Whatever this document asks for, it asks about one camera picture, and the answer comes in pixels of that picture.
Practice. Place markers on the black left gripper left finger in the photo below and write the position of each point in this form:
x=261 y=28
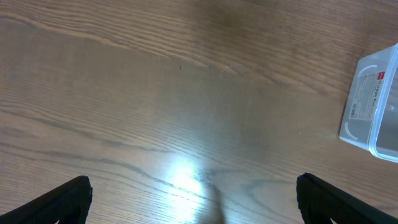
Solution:
x=68 y=203

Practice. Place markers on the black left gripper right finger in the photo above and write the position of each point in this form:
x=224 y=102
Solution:
x=321 y=202

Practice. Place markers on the clear plastic storage container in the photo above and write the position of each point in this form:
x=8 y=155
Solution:
x=370 y=117

